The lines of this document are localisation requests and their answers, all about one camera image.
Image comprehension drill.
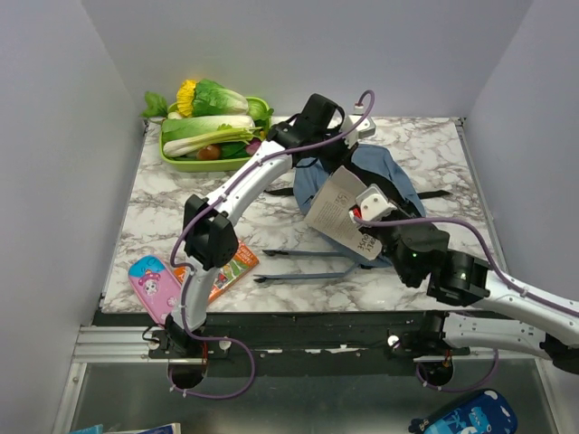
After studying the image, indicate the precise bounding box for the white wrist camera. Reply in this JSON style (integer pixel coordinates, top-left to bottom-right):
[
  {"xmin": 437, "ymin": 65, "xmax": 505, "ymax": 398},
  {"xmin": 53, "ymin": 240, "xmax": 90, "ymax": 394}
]
[
  {"xmin": 339, "ymin": 115, "xmax": 376, "ymax": 148},
  {"xmin": 349, "ymin": 184, "xmax": 397, "ymax": 222}
]

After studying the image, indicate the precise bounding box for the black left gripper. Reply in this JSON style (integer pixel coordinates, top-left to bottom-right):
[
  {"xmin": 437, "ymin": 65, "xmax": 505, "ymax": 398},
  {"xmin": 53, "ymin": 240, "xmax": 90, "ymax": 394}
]
[{"xmin": 311, "ymin": 125, "xmax": 358, "ymax": 176}]

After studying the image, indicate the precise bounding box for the pink pencil case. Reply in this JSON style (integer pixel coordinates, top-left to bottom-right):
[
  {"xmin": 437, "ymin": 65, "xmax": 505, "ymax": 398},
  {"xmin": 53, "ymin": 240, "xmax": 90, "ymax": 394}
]
[{"xmin": 128, "ymin": 255, "xmax": 181, "ymax": 326}]

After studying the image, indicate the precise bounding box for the green plastic vegetable tray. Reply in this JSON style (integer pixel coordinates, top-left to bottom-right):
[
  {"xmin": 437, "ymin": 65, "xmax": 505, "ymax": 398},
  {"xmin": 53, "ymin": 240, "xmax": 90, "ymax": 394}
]
[{"xmin": 159, "ymin": 97, "xmax": 273, "ymax": 172}]

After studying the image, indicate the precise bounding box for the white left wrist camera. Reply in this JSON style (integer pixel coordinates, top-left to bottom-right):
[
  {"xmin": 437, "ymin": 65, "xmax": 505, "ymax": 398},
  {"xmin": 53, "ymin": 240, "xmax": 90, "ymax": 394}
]
[{"xmin": 339, "ymin": 115, "xmax": 376, "ymax": 148}]

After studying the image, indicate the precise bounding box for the orange treehouse book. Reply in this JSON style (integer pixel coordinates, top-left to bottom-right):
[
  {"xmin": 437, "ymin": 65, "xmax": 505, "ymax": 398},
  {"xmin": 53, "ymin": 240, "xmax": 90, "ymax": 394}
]
[{"xmin": 166, "ymin": 242, "xmax": 260, "ymax": 307}]

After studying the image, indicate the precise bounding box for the blue fabric backpack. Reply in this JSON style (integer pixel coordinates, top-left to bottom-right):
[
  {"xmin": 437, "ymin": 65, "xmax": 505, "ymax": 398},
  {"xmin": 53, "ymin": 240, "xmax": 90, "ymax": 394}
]
[{"xmin": 255, "ymin": 144, "xmax": 451, "ymax": 283}]

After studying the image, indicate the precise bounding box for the aluminium mounting rail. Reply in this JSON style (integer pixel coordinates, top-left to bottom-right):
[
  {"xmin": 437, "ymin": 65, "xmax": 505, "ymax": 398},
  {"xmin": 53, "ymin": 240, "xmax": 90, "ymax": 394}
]
[{"xmin": 71, "ymin": 321, "xmax": 554, "ymax": 365}]

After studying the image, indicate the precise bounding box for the yellow flower vegetable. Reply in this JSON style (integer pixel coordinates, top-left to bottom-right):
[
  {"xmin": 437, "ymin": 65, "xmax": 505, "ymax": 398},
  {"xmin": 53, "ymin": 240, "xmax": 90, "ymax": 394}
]
[{"xmin": 176, "ymin": 80, "xmax": 196, "ymax": 118}]

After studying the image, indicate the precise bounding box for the white napa cabbage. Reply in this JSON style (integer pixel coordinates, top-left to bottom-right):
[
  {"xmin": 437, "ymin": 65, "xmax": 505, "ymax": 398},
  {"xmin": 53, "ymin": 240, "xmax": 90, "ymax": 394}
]
[{"xmin": 161, "ymin": 115, "xmax": 255, "ymax": 137}]

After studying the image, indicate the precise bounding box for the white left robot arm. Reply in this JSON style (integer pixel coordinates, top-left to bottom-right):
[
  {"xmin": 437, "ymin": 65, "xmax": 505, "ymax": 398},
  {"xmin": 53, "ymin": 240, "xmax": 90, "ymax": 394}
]
[{"xmin": 169, "ymin": 90, "xmax": 375, "ymax": 357}]

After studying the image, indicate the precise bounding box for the brown mushroom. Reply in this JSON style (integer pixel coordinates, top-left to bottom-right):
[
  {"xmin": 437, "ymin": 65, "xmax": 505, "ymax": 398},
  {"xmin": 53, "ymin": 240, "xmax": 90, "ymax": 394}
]
[{"xmin": 196, "ymin": 145, "xmax": 222, "ymax": 161}]

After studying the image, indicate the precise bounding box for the blue shark pencil case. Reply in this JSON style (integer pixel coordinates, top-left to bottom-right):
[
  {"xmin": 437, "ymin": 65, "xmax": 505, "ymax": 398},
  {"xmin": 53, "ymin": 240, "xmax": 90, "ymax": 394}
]
[{"xmin": 408, "ymin": 389, "xmax": 518, "ymax": 434}]

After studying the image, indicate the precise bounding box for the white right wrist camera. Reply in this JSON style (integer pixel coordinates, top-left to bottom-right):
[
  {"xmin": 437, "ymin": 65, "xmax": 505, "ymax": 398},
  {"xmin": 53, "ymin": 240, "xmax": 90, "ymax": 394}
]
[{"xmin": 349, "ymin": 184, "xmax": 397, "ymax": 222}]

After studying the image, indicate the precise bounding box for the green lettuce head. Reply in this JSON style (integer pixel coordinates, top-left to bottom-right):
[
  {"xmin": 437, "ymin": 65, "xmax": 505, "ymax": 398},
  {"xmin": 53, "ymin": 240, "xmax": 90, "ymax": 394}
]
[{"xmin": 192, "ymin": 79, "xmax": 249, "ymax": 117}]

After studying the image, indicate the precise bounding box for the purple onion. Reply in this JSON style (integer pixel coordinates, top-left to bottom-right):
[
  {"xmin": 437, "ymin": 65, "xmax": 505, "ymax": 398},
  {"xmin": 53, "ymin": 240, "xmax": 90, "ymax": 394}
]
[{"xmin": 245, "ymin": 137, "xmax": 261, "ymax": 156}]

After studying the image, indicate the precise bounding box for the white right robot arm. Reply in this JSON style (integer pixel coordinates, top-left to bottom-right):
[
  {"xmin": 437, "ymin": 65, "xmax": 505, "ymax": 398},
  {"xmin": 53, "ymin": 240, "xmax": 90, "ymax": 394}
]
[{"xmin": 368, "ymin": 218, "xmax": 578, "ymax": 373}]

